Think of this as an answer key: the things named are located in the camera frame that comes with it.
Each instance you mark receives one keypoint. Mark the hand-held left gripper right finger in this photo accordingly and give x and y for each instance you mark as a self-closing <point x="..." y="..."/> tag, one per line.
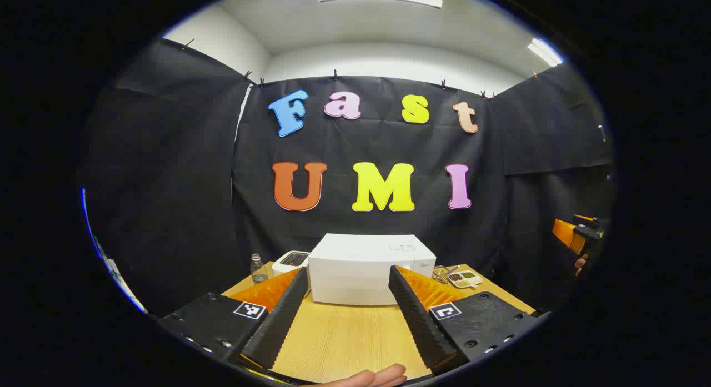
<point x="416" y="320"/>

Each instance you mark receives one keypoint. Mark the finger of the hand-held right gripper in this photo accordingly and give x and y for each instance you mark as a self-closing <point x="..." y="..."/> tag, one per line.
<point x="567" y="234"/>

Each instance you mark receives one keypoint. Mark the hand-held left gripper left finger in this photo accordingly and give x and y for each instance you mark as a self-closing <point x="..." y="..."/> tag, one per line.
<point x="278" y="326"/>

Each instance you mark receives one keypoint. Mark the white microwave oven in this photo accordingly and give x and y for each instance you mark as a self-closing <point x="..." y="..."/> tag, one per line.
<point x="350" y="265"/>

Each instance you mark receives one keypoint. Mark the clear plastic water bottle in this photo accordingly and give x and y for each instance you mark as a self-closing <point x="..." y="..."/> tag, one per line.
<point x="259" y="271"/>

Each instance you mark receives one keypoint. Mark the white divided dish of beans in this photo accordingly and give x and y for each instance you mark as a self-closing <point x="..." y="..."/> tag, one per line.
<point x="465" y="278"/>

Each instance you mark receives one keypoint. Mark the white toaster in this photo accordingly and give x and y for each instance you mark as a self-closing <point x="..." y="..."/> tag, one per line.
<point x="291" y="259"/>

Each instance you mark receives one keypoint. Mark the small ceiling light panel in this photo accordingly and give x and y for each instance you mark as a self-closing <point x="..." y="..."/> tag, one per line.
<point x="544" y="51"/>

